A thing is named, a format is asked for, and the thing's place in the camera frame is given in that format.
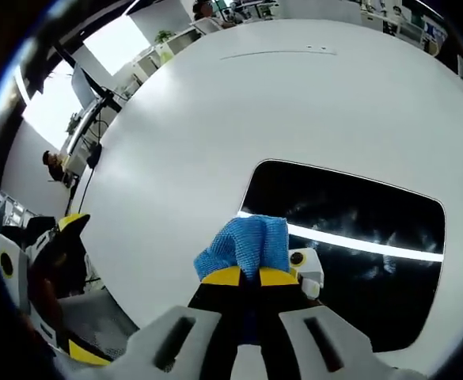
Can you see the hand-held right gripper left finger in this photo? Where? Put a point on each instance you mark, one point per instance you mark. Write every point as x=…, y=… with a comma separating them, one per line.
x=175, y=340

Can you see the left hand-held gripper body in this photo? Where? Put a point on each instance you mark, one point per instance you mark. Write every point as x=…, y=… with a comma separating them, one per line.
x=13, y=277

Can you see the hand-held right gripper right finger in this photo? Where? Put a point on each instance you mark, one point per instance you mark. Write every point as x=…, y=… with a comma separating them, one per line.
x=326, y=340

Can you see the blue cleaning cloth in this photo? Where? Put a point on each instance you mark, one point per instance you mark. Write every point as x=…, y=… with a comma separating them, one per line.
x=255, y=241

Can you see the black tablet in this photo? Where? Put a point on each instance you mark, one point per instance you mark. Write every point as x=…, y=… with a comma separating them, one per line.
x=354, y=206

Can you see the person's left hand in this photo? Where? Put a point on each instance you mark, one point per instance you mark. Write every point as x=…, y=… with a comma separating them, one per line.
x=49, y=289

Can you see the white mesh office chair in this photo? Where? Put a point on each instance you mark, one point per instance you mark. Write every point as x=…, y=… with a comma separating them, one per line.
x=96, y=316

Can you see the black power adapter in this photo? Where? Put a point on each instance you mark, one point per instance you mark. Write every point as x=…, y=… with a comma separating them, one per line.
x=93, y=156

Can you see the black tripod stand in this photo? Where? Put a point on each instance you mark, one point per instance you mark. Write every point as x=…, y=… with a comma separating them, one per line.
x=96, y=89

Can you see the white monitor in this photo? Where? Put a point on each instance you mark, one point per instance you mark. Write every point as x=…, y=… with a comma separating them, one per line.
x=81, y=85

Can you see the low white cabinet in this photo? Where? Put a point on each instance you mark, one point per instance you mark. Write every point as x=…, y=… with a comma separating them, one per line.
x=152, y=59

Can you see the green potted plant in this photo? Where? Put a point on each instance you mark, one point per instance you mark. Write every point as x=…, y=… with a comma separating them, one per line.
x=163, y=37

